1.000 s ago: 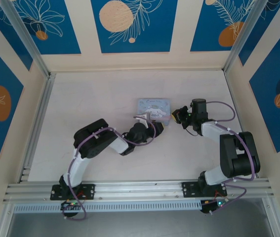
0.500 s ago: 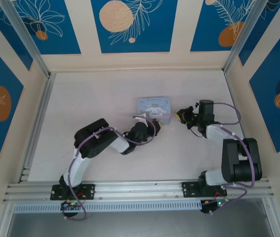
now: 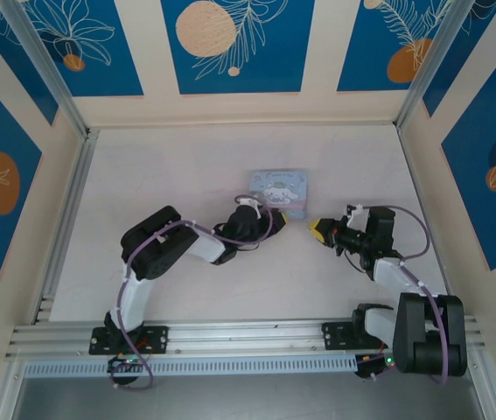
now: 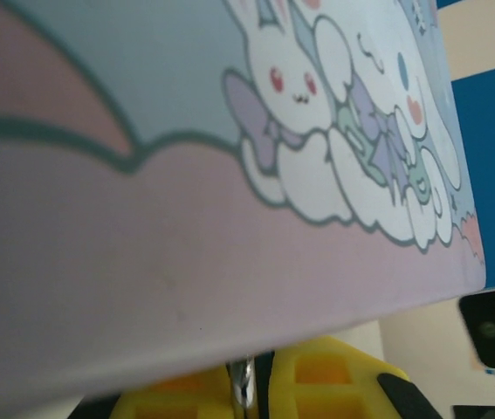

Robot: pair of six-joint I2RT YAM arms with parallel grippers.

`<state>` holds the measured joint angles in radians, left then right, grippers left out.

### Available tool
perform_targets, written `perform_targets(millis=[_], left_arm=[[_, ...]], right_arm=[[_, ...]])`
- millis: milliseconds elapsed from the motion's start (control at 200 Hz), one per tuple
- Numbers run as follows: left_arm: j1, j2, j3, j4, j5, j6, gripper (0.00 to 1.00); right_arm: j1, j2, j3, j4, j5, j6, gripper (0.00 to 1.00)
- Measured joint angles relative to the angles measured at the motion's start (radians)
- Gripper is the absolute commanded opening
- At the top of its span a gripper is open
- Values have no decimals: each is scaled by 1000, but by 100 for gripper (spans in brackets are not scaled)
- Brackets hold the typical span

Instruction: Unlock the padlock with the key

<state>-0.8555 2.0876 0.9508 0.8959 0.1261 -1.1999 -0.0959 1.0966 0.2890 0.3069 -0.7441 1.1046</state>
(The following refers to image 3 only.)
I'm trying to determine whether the light blue cartoon pouch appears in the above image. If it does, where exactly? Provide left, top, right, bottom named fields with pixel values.
left=247, top=168, right=311, bottom=221

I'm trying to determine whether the grey metal sheet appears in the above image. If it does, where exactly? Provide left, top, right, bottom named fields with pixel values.
left=9, top=374, right=492, bottom=420

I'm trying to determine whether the aluminium table side rail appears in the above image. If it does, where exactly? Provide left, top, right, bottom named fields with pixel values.
left=31, top=129, right=100, bottom=326
left=395, top=125, right=452, bottom=294

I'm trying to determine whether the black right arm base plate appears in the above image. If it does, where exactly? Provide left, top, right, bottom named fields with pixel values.
left=322, top=321, right=404, bottom=351

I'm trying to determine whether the aluminium frame rail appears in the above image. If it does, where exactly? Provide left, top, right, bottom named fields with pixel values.
left=4, top=321, right=483, bottom=362

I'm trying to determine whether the grey slotted cable duct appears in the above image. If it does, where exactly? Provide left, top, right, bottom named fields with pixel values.
left=23, top=353, right=358, bottom=380

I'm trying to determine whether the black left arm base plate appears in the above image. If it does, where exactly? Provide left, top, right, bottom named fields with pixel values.
left=88, top=325, right=170, bottom=356

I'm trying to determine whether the aluminium corner post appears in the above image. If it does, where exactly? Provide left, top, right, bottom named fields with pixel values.
left=395, top=0, right=480, bottom=130
left=0, top=0, right=89, bottom=139

